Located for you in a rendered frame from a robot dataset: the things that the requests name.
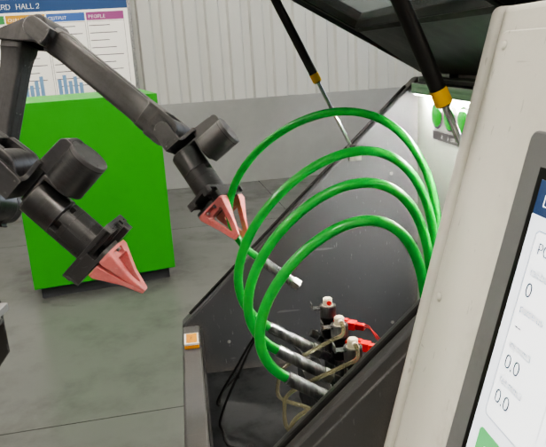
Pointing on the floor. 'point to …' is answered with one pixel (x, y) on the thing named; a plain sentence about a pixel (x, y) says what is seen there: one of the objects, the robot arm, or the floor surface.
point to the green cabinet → (60, 104)
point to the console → (481, 207)
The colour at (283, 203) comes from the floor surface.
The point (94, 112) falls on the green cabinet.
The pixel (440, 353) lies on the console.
